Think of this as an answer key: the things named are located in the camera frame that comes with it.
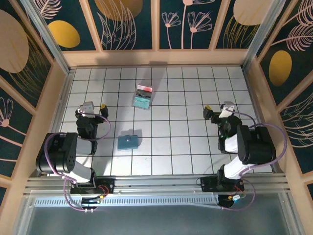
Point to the teal plastic card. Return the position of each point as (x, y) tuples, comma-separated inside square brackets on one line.
[(141, 102)]

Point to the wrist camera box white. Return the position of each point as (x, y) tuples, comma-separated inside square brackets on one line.
[(88, 107), (227, 109)]

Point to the black plastic card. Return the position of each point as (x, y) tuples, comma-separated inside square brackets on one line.
[(144, 93)]

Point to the aluminium frame rail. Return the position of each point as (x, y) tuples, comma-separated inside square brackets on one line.
[(159, 183)]

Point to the clear packaged item box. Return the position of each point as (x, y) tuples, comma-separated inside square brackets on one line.
[(146, 107)]

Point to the white card with red circle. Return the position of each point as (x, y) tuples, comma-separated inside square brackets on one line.
[(145, 87)]

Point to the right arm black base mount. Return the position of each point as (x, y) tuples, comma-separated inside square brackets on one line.
[(207, 184)]

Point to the aluminium corner post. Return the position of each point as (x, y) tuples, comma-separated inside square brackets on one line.
[(259, 36), (52, 46)]

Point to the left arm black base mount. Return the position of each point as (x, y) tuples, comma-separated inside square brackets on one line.
[(107, 184)]

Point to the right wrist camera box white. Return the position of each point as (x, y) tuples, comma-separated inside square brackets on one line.
[(227, 109)]

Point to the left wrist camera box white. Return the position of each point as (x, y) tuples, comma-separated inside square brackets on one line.
[(88, 107)]

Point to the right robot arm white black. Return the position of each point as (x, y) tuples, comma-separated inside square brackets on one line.
[(256, 147)]

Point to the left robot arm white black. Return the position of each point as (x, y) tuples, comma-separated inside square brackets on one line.
[(80, 171)]

